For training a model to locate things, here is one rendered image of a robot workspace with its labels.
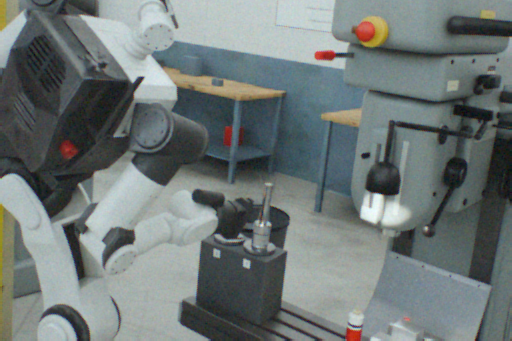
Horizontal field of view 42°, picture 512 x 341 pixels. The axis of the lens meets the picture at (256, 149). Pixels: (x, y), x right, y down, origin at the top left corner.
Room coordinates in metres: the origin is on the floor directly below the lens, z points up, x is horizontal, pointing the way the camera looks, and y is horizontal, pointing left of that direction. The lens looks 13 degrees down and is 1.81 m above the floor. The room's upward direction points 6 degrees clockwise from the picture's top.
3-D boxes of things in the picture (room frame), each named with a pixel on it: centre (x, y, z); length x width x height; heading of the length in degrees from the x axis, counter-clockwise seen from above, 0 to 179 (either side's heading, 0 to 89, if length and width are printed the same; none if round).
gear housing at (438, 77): (1.55, -0.37, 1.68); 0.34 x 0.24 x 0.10; 143
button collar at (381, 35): (1.33, -0.21, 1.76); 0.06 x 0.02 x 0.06; 53
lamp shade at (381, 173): (1.34, -0.27, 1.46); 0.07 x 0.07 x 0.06
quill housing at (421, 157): (1.52, -0.35, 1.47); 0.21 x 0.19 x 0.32; 53
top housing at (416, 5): (1.53, -0.35, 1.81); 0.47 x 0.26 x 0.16; 143
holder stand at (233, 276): (1.75, 0.01, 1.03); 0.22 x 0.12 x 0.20; 59
